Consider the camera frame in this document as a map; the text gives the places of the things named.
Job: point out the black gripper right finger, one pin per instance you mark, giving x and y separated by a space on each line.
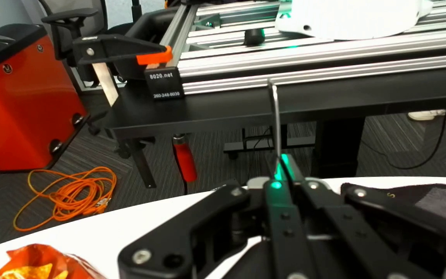
367 232

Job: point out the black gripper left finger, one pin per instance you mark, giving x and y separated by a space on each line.
201 232

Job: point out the metal spoon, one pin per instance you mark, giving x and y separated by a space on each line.
274 118

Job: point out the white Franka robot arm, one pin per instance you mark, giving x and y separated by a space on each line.
351 17

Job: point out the white power strip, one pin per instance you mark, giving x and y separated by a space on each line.
429 115

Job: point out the red chip bag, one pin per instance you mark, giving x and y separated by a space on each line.
42 263

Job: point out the black bar clamp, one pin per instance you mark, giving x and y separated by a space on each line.
124 48

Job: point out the black knob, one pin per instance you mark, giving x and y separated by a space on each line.
254 36

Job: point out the orange cabinet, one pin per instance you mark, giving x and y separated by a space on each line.
21 108

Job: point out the black armrest chair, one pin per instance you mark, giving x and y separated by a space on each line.
73 23

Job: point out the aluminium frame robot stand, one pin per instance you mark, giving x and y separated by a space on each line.
336 67

